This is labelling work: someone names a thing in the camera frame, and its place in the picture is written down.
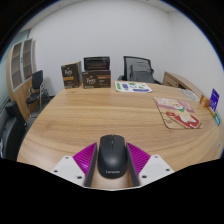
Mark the black carton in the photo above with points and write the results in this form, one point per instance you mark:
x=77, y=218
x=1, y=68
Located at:
x=96, y=63

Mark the tall brown carton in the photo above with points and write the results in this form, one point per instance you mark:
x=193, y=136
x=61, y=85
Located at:
x=71, y=75

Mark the grey backpack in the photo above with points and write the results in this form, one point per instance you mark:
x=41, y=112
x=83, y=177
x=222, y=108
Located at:
x=141, y=73

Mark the wooden shelf cabinet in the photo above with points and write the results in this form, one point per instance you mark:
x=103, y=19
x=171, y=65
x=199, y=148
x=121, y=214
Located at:
x=18, y=71

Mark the white printed sticker sheet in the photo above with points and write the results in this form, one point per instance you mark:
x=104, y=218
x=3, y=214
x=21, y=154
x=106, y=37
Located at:
x=133, y=87

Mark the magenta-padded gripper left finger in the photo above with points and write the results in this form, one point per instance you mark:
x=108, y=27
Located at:
x=85, y=159

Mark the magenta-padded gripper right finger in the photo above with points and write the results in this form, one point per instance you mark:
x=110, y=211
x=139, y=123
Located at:
x=139, y=159

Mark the purple card in wooden stand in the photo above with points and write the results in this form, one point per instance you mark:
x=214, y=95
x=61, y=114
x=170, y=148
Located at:
x=214, y=99

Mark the green and blue packet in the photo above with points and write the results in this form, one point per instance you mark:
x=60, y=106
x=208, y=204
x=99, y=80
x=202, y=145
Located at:
x=217, y=119

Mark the black leather sofa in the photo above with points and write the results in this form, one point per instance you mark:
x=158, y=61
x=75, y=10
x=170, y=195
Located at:
x=10, y=133

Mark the black mesh office chair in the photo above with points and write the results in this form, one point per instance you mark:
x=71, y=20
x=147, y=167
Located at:
x=126, y=66

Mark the black visitor chair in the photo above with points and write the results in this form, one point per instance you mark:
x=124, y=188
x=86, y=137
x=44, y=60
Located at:
x=36, y=80

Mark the black computer mouse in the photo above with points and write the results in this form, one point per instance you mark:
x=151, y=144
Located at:
x=112, y=156

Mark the small orange box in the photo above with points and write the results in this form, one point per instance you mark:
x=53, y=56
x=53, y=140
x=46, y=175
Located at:
x=204, y=101

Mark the pink and red mouse pad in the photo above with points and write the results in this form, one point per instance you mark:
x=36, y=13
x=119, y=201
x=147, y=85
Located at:
x=178, y=112

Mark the wooden side desk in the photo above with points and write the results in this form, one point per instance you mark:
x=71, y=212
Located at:
x=178, y=81

